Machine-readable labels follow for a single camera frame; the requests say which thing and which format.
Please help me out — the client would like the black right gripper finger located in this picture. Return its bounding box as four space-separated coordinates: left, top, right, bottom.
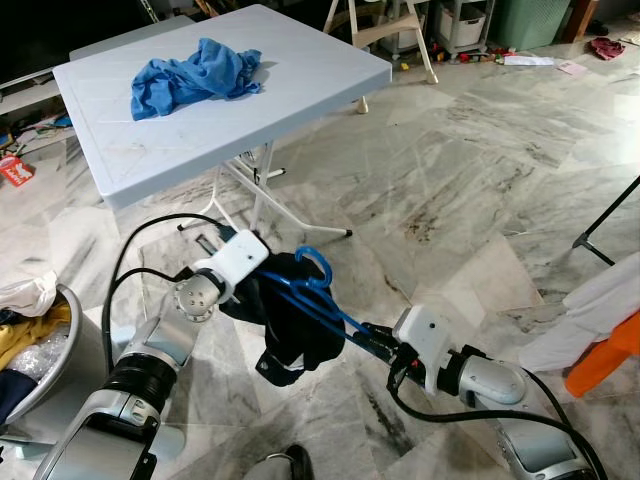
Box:
348 322 399 355
345 332 393 367

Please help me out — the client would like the blue plastic hanger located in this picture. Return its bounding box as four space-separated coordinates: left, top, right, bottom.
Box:
262 245 369 338

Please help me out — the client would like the navy blue garment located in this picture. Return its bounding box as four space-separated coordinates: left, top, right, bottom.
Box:
218 250 348 388

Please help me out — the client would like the blue shirt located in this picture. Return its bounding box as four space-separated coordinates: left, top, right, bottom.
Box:
130 38 263 121

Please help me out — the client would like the white shirt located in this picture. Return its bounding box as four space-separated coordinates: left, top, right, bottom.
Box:
520 255 640 373

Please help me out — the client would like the orange shirt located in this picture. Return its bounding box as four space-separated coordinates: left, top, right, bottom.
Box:
563 312 640 398

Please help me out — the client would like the black metal drying rack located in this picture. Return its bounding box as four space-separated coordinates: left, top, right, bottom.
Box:
573 178 640 266

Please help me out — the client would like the white baby highchair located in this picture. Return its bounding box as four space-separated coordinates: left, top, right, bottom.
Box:
320 0 441 113

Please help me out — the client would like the white paper sheet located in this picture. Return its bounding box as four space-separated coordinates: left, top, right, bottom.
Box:
500 55 557 68

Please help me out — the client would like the white drawer trolley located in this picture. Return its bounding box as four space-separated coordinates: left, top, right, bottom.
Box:
430 0 496 56

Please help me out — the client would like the yellow cloth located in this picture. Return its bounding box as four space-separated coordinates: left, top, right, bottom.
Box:
0 300 73 373

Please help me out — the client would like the white crumpled cloth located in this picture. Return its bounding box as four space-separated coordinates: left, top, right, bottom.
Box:
0 270 59 319

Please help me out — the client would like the green plastic bin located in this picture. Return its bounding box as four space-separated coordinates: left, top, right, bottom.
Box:
488 0 573 51

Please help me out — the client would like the red box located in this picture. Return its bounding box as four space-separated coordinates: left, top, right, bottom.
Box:
0 155 36 188

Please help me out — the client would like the black television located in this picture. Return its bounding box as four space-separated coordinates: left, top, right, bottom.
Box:
0 0 156 86

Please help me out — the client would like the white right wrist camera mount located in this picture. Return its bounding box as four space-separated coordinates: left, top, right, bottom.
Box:
392 305 453 394

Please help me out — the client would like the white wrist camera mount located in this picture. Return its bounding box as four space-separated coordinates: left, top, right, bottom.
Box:
192 230 271 301
392 305 453 394

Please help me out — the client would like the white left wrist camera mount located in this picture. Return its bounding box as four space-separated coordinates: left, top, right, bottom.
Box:
192 230 271 301

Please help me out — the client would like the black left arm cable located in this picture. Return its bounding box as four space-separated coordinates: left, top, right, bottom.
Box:
100 212 239 351

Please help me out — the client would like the brown wooden post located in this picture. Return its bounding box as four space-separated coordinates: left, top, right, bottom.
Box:
560 0 601 43

